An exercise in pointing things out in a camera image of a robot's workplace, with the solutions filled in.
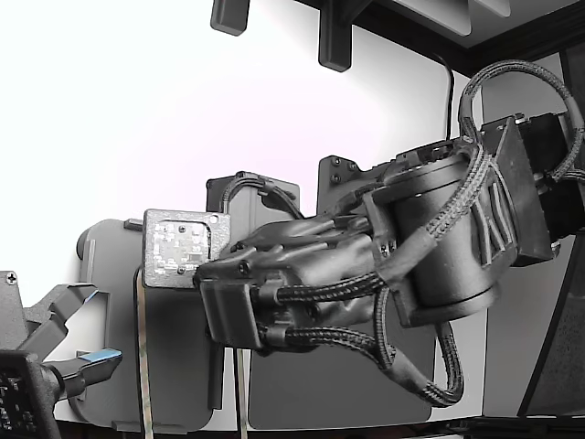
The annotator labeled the black idle gripper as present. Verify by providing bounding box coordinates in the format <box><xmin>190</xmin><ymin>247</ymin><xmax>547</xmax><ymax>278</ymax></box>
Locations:
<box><xmin>0</xmin><ymin>269</ymin><xmax>124</xmax><ymax>399</ymax></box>

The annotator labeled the black working gripper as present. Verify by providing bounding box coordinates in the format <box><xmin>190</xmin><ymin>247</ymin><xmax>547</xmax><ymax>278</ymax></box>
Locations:
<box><xmin>196</xmin><ymin>172</ymin><xmax>386</xmax><ymax>354</ymax></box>

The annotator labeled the thin tan rectangular frame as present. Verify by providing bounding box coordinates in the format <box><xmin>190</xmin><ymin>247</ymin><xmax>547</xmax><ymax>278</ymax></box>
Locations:
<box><xmin>134</xmin><ymin>267</ymin><xmax>250</xmax><ymax>439</ymax></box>

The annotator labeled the black six-joint robot arm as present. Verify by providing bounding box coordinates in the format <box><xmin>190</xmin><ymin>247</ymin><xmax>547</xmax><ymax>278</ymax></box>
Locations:
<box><xmin>317</xmin><ymin>112</ymin><xmax>585</xmax><ymax>328</ymax></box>

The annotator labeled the grey holder tray with tabs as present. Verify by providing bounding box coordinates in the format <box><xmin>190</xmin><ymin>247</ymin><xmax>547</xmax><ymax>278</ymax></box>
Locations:
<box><xmin>75</xmin><ymin>218</ymin><xmax>229</xmax><ymax>434</ymax></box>

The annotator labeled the dark grey flat plate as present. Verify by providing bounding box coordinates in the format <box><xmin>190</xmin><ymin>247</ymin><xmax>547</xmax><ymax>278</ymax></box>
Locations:
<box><xmin>246</xmin><ymin>319</ymin><xmax>435</xmax><ymax>431</ymax></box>

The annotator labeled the long black stand foot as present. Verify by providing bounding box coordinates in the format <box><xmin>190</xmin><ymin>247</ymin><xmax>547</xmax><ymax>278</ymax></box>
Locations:
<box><xmin>316</xmin><ymin>0</ymin><xmax>354</xmax><ymax>73</ymax></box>

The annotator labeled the small black stand foot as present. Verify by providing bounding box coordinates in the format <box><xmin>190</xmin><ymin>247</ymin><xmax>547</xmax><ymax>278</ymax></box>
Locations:
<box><xmin>208</xmin><ymin>0</ymin><xmax>251</xmax><ymax>37</ymax></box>

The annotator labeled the dark side panel with strut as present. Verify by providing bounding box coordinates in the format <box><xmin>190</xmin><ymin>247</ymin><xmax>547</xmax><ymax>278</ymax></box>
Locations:
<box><xmin>518</xmin><ymin>45</ymin><xmax>585</xmax><ymax>417</ymax></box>

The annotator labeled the black framed panel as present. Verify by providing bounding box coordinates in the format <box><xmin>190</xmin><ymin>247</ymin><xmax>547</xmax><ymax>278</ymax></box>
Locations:
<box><xmin>292</xmin><ymin>0</ymin><xmax>585</xmax><ymax>83</ymax></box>

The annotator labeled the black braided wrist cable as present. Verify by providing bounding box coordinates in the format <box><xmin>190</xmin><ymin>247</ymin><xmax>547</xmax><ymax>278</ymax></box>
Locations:
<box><xmin>255</xmin><ymin>150</ymin><xmax>502</xmax><ymax>305</ymax></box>

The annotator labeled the black braided gripper loop cable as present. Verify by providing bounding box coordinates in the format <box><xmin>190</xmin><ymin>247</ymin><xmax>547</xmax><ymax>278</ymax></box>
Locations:
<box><xmin>258</xmin><ymin>292</ymin><xmax>466</xmax><ymax>407</ymax></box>

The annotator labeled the idle gripper camera board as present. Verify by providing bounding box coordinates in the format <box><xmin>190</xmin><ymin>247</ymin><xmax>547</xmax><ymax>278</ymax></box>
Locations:
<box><xmin>0</xmin><ymin>349</ymin><xmax>63</xmax><ymax>439</ymax></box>

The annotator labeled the working gripper camera board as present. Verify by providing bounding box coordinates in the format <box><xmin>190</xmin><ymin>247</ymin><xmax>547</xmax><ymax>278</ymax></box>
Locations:
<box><xmin>142</xmin><ymin>208</ymin><xmax>233</xmax><ymax>290</ymax></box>

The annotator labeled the black braided arm loop cable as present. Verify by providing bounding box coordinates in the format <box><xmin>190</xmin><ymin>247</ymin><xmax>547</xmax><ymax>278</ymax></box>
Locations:
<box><xmin>458</xmin><ymin>59</ymin><xmax>585</xmax><ymax>184</ymax></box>

